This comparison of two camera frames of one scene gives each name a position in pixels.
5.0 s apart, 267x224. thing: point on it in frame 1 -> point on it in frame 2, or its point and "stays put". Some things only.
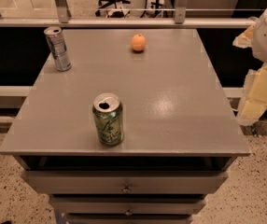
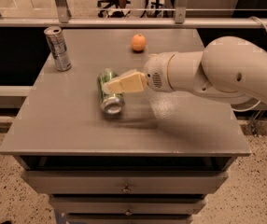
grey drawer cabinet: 180,133 stays put
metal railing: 62,18 stays put
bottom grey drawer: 127,218 stays put
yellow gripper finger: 262,86 -> 135,82
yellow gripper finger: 245,39 -> 127,74
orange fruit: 138,42 stays put
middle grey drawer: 127,205 stays put
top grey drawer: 128,182 stays put
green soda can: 107,108 -> 111,104
